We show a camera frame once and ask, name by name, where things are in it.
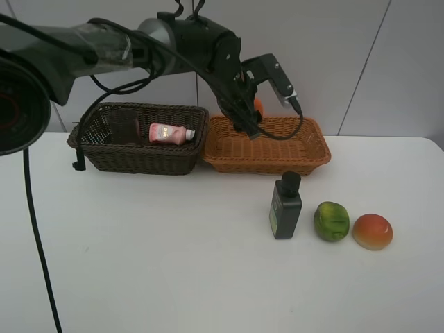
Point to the translucent purple plastic cup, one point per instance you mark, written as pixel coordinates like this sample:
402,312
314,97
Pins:
124,126

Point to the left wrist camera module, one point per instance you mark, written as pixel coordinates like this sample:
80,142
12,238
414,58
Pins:
267,68

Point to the pink lotion bottle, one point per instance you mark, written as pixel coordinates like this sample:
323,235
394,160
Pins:
168,134

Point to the orange tangerine fruit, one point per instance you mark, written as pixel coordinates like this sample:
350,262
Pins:
259,106

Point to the black bottle green label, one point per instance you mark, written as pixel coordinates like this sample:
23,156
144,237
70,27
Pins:
286,205

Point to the green fruit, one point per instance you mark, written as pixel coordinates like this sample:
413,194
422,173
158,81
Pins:
331,221

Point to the dark brown wicker basket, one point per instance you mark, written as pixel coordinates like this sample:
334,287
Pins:
162,159

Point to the light orange wicker basket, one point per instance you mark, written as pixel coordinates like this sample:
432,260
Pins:
231,152

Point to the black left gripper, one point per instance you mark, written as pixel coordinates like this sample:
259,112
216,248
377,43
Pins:
236,101

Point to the red yellow mango fruit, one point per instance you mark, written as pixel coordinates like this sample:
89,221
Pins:
372,232

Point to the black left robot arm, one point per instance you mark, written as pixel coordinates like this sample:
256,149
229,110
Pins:
39,65

